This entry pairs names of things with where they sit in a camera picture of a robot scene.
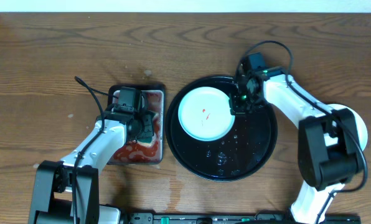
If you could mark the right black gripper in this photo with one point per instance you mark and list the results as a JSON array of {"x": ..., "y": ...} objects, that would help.
[{"x": 235, "y": 108}]

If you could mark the round black serving tray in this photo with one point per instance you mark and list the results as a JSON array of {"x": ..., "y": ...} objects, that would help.
[{"x": 240, "y": 153}]

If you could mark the light blue plate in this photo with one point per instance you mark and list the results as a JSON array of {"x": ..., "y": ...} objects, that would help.
[
  {"x": 360, "y": 124},
  {"x": 204, "y": 114}
]

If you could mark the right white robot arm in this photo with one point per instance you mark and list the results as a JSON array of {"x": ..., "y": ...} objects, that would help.
[{"x": 331, "y": 138}]

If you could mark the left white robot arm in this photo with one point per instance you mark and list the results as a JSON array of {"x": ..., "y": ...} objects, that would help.
[{"x": 67, "y": 191}]

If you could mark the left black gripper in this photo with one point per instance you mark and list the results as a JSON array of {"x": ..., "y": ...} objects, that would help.
[{"x": 146, "y": 129}]

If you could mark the green and yellow sponge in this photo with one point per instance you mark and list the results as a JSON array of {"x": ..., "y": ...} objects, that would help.
[{"x": 156, "y": 127}]

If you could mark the rectangular tray with red water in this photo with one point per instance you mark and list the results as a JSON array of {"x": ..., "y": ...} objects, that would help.
[{"x": 135, "y": 152}]

